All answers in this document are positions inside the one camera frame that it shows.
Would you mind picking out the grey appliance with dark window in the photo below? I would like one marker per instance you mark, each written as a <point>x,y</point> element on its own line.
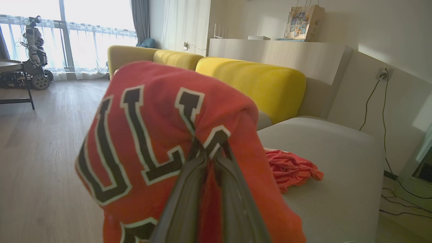
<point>426,168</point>

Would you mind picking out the white wheeled humanoid robot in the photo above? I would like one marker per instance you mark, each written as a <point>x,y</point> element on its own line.
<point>33,44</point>

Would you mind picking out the black-legged side table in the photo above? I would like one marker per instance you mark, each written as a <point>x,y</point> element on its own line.
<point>10,65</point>

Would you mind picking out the flat white box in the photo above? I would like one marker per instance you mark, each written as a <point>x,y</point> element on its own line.
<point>259,37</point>

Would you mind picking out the red mesh garment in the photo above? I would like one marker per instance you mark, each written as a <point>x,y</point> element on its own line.
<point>290,168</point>

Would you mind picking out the teal cushion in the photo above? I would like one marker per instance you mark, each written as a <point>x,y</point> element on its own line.
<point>147,43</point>

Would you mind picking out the light wood sideboard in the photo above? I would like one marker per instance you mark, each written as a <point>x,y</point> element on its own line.
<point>287,54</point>

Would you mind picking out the yellow and grey modular sofa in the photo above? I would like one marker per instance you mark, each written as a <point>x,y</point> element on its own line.
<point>337,162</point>

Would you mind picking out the wall socket with plug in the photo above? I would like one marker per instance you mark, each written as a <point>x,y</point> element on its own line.
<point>384,73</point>

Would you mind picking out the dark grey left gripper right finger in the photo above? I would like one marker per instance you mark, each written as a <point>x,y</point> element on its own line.
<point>236,209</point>

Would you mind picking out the red jersey with black letters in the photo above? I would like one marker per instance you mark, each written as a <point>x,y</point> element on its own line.
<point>152,101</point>

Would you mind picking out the white sheer curtain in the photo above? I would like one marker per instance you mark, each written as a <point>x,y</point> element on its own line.
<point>98,50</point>

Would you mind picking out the printed paper shopping bag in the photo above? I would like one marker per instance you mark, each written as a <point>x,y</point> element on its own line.
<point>303,22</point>

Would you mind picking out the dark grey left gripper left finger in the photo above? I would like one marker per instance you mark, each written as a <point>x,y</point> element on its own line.
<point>185,202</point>

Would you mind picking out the white router with antennas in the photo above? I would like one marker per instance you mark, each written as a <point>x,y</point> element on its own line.
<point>217,35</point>

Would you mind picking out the black power strip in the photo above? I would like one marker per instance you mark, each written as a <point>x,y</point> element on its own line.
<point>390,175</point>

